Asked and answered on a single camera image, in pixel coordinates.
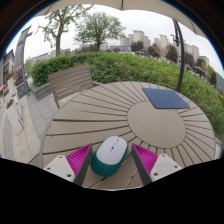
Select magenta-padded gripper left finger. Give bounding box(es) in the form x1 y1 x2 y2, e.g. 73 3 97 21
43 143 94 187

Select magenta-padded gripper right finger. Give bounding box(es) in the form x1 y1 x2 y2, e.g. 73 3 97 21
131 143 184 186

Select white and teal computer mouse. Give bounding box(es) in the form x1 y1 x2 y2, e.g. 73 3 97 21
89 135 129 178

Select blue mouse pad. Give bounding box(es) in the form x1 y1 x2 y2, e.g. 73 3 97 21
141 87 191 110

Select white planter box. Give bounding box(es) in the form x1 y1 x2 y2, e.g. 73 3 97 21
5 99 24 134

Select slatted wooden chair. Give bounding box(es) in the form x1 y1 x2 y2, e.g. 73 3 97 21
47 64 101 109

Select green hedge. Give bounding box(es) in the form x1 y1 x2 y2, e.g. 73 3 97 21
30 50 224 138

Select dark curved parasol pole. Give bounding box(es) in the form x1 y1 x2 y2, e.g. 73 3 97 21
170 19 186 93

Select dark sign pillar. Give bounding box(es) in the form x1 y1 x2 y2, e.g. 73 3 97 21
13 25 34 98

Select sparse thin-trunk tree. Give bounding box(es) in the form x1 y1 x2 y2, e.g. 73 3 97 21
36 3 94 57

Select distant apartment buildings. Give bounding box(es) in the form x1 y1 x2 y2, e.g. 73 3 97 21
119 29 211 66

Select leafy round tree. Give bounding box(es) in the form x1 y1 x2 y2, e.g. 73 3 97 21
73 11 127 51

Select beige parasol canopy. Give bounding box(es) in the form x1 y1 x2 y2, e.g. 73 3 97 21
34 0 208 39

